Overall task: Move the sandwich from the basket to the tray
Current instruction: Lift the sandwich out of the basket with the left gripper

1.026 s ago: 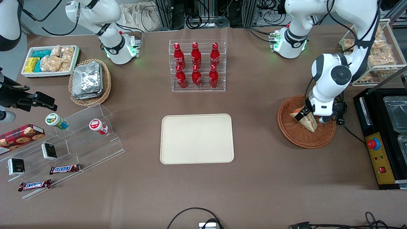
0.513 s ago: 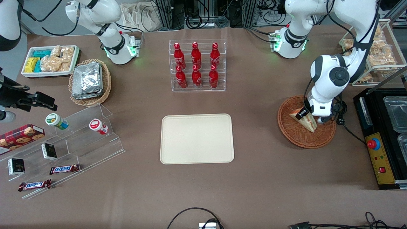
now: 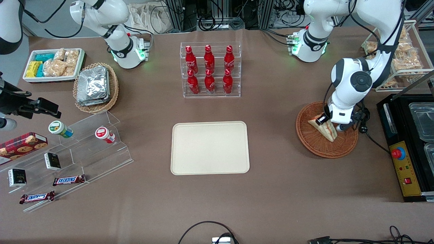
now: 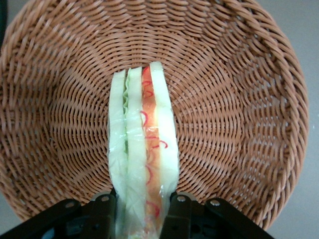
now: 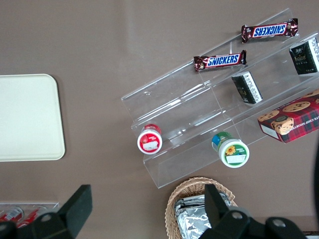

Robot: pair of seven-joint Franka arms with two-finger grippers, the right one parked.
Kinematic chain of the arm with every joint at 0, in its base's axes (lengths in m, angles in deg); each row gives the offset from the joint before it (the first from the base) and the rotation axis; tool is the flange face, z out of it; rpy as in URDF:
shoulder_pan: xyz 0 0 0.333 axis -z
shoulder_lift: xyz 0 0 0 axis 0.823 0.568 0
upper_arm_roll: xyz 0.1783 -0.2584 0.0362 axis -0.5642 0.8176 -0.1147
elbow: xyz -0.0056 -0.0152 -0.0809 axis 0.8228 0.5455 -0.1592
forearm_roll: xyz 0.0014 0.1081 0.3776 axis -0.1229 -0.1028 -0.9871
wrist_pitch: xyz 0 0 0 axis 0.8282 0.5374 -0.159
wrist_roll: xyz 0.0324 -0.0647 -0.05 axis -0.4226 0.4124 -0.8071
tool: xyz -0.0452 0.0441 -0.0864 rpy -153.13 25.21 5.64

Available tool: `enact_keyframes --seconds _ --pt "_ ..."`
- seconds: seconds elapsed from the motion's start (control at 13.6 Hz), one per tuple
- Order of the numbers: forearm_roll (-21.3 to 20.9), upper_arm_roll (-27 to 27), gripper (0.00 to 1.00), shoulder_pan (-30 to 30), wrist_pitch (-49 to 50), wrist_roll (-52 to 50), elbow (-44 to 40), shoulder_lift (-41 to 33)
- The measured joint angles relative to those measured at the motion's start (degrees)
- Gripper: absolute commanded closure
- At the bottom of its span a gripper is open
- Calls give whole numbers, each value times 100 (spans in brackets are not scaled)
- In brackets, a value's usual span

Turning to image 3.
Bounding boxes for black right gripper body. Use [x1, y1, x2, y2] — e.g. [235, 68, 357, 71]
[0, 73, 33, 119]

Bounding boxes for triangular sandwich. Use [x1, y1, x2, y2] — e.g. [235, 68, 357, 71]
[308, 115, 338, 142]

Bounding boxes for round brown wicker basket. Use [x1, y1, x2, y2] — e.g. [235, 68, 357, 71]
[296, 101, 359, 159]

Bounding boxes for light tan wicker basket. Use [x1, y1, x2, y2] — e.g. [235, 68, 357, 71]
[73, 62, 119, 114]

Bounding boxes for beige plastic tray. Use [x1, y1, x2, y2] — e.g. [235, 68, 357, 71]
[171, 121, 250, 176]

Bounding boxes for green lid yogurt cup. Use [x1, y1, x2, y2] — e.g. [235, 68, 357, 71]
[48, 120, 74, 139]

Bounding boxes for white rectangular snack bin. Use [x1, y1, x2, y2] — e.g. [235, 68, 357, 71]
[22, 48, 86, 84]

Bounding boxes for red plaid cookie box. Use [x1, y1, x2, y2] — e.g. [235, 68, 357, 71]
[0, 132, 48, 166]

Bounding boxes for yellow snack pack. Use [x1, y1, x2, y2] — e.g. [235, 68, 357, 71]
[26, 61, 43, 78]

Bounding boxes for silver foil container stack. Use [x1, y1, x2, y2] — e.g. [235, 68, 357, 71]
[77, 66, 113, 107]

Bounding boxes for small black box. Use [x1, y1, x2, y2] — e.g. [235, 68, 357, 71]
[8, 168, 27, 188]
[44, 152, 62, 171]

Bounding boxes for red lid yogurt cup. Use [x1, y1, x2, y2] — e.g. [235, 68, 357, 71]
[95, 126, 116, 144]

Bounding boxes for clear acrylic stepped shelf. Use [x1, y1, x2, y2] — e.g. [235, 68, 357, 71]
[0, 109, 134, 213]

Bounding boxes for brown Snickers bar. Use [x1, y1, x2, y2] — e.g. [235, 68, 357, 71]
[19, 191, 56, 205]
[53, 175, 86, 186]

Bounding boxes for clear acrylic bottle rack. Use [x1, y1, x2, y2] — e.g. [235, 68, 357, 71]
[180, 41, 242, 99]

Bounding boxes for black sealing machine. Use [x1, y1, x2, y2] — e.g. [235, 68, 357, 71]
[376, 69, 434, 203]

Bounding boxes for steel food container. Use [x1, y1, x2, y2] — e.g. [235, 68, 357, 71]
[409, 102, 434, 142]
[423, 143, 434, 167]

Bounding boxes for red cola bottle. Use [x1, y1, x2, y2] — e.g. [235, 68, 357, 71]
[203, 45, 216, 72]
[222, 69, 234, 95]
[185, 46, 198, 74]
[204, 69, 216, 94]
[187, 69, 200, 95]
[224, 45, 236, 72]

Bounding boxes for white cloth bags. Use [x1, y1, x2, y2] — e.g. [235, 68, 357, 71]
[128, 2, 172, 34]

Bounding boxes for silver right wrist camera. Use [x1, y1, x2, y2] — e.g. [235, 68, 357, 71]
[0, 118, 18, 131]

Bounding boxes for black power cable with plug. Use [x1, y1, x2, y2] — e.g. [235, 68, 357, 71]
[354, 103, 391, 154]

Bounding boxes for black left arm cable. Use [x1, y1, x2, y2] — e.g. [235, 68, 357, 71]
[324, 0, 407, 117]

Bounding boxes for black cable with connector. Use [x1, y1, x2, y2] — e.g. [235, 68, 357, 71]
[309, 225, 434, 244]

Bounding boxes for white wire basket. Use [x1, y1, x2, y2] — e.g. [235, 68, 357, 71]
[361, 20, 434, 93]

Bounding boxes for aluminium frame rack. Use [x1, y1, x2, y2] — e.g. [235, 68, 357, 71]
[405, 0, 434, 25]
[163, 0, 305, 32]

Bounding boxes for black arched cable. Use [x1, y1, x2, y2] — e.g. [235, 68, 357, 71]
[178, 221, 240, 244]

